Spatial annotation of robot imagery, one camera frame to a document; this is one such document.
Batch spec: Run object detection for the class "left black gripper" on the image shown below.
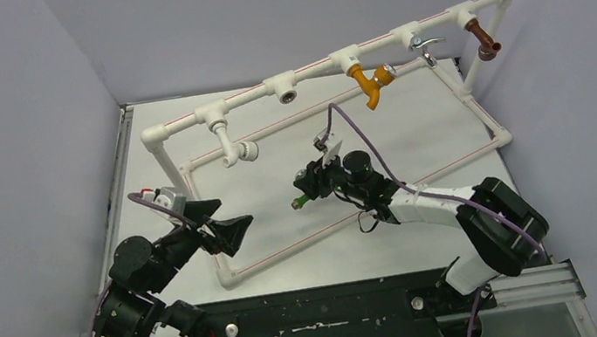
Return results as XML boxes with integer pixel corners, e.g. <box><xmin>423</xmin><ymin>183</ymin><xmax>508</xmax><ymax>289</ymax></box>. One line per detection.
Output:
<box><xmin>137</xmin><ymin>191</ymin><xmax>261</xmax><ymax>293</ymax></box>

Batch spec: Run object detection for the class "green plastic faucet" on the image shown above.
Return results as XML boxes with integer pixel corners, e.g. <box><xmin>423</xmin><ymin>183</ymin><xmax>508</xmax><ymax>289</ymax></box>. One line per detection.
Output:
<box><xmin>291</xmin><ymin>194</ymin><xmax>311</xmax><ymax>210</ymax></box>

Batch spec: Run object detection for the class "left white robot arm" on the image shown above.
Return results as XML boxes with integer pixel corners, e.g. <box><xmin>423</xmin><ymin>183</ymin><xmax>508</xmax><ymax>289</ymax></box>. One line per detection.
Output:
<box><xmin>87</xmin><ymin>199</ymin><xmax>254</xmax><ymax>337</ymax></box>

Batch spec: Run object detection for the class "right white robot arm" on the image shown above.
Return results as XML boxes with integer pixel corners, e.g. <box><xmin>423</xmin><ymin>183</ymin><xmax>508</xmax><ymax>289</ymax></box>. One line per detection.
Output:
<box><xmin>292</xmin><ymin>150</ymin><xmax>550</xmax><ymax>312</ymax></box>

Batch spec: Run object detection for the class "white plastic faucet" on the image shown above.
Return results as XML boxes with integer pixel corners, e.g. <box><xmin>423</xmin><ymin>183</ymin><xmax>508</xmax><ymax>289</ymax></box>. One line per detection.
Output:
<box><xmin>210</xmin><ymin>121</ymin><xmax>260</xmax><ymax>168</ymax></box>

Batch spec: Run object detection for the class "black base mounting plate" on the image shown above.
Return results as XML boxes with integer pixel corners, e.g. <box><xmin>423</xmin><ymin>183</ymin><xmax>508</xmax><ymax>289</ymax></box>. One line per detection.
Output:
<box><xmin>165</xmin><ymin>251</ymin><xmax>561</xmax><ymax>337</ymax></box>

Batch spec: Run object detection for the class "orange plastic faucet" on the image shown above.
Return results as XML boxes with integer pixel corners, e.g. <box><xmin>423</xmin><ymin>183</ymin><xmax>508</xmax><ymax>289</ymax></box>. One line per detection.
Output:
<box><xmin>347</xmin><ymin>64</ymin><xmax>397</xmax><ymax>111</ymax></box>

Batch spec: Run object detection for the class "chrome metal faucet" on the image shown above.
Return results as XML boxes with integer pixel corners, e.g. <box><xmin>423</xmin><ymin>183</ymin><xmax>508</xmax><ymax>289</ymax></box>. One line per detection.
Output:
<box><xmin>408</xmin><ymin>37</ymin><xmax>446</xmax><ymax>69</ymax></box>

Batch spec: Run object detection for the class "brown plastic faucet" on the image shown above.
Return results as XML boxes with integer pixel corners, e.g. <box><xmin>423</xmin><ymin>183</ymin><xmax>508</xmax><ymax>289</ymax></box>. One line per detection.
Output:
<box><xmin>463</xmin><ymin>17</ymin><xmax>502</xmax><ymax>62</ymax></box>

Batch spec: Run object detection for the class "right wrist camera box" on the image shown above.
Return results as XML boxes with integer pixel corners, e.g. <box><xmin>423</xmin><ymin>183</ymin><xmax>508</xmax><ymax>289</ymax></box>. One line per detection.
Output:
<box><xmin>313</xmin><ymin>132</ymin><xmax>343</xmax><ymax>168</ymax></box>

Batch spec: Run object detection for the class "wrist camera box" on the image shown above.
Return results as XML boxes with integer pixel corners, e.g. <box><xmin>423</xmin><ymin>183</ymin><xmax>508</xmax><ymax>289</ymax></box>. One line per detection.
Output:
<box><xmin>140</xmin><ymin>186</ymin><xmax>187</xmax><ymax>217</ymax></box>
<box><xmin>313</xmin><ymin>132</ymin><xmax>343</xmax><ymax>168</ymax></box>

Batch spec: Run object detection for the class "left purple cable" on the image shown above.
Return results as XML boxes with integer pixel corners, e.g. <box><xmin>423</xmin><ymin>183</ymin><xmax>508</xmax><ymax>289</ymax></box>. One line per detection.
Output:
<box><xmin>38</xmin><ymin>184</ymin><xmax>212</xmax><ymax>337</ymax></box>

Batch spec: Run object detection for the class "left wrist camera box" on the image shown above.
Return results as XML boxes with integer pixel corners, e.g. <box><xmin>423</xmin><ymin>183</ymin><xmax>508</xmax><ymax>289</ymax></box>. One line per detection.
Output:
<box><xmin>140</xmin><ymin>186</ymin><xmax>187</xmax><ymax>217</ymax></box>

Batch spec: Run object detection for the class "white PVC pipe frame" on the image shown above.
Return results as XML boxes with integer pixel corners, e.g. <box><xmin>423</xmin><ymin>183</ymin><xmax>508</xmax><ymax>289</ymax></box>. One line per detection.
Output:
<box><xmin>126</xmin><ymin>0</ymin><xmax>552</xmax><ymax>299</ymax></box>

